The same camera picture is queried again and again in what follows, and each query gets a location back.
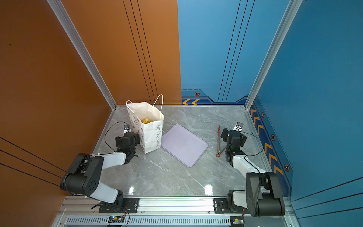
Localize lilac serving tray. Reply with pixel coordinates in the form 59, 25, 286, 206
161, 124, 208, 167

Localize left controller board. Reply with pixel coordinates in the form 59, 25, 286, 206
108, 216, 125, 225

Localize red metal tongs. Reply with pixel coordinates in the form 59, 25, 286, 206
216, 126, 226, 158

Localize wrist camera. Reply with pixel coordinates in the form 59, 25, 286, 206
233, 122, 244, 132
123, 124, 130, 134

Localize aluminium corner post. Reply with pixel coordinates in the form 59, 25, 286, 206
47, 0, 117, 110
244, 0, 303, 111

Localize aluminium corner post left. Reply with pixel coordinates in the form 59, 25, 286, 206
47, 0, 117, 110

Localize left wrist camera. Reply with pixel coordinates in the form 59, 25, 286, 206
123, 124, 130, 134

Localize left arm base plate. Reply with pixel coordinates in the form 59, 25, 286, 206
99, 197, 140, 214

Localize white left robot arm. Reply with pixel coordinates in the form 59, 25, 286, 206
60, 131, 140, 206

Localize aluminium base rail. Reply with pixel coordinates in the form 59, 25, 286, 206
52, 196, 299, 227

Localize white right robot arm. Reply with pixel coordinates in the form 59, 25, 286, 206
220, 128, 285, 217

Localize white printed paper bag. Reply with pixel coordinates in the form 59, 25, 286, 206
126, 100, 164, 154

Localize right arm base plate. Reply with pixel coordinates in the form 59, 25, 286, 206
213, 197, 250, 215

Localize small bundt bread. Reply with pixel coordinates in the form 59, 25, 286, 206
142, 118, 151, 124

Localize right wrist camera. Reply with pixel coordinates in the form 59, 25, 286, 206
233, 122, 244, 132

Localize right controller board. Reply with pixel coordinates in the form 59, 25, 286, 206
230, 217, 245, 227

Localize controller board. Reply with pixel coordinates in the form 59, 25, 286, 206
108, 216, 125, 225
230, 217, 245, 227

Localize aluminium corner post right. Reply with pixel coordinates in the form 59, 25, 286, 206
244, 0, 303, 111

